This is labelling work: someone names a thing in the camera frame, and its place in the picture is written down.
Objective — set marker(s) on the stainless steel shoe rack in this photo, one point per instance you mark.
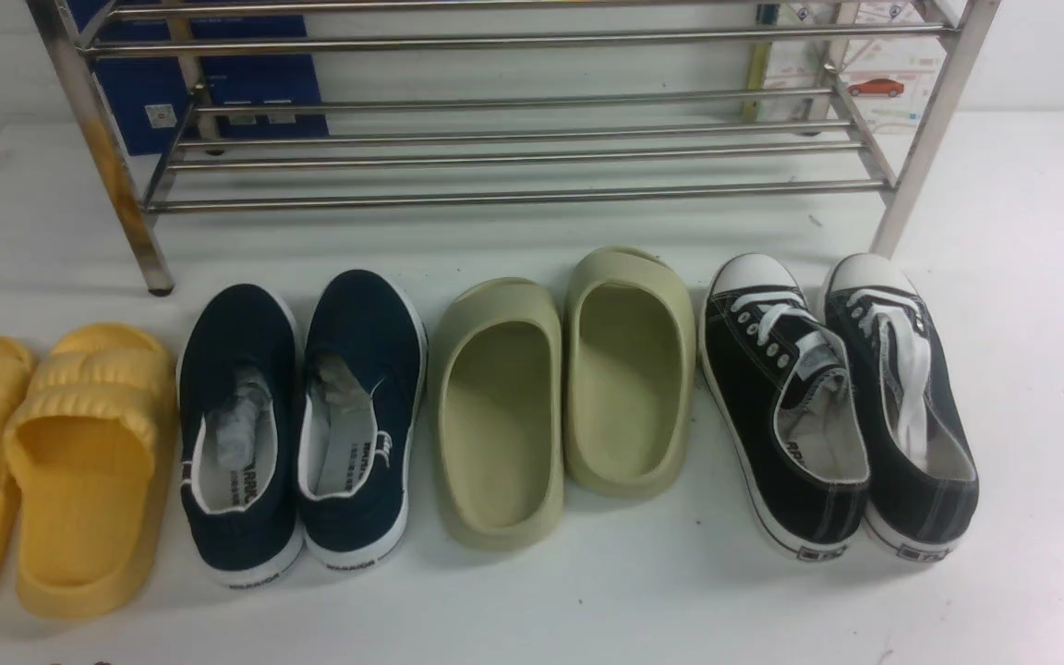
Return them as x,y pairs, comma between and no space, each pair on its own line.
466,104

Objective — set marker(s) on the white box with red car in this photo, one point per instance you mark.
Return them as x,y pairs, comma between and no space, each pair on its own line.
890,79

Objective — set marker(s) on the right black canvas sneaker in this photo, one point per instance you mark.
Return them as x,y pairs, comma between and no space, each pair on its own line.
924,486

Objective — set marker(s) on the olive foam slipper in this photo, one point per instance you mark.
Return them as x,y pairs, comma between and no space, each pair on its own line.
629,373
495,389

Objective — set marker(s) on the left black canvas sneaker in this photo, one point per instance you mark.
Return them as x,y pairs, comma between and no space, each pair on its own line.
782,383

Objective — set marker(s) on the left olive foam slipper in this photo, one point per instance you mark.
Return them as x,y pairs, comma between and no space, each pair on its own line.
495,389

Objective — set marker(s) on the right yellow slide sandal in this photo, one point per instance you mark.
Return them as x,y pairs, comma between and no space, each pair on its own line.
92,448

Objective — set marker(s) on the black canvas sneaker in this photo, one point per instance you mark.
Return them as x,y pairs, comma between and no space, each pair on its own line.
924,486
782,383

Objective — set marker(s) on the right olive foam slipper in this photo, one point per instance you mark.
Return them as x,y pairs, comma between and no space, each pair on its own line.
629,373

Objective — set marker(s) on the navy slip-on shoe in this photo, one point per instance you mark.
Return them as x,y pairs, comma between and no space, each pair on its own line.
236,386
362,378

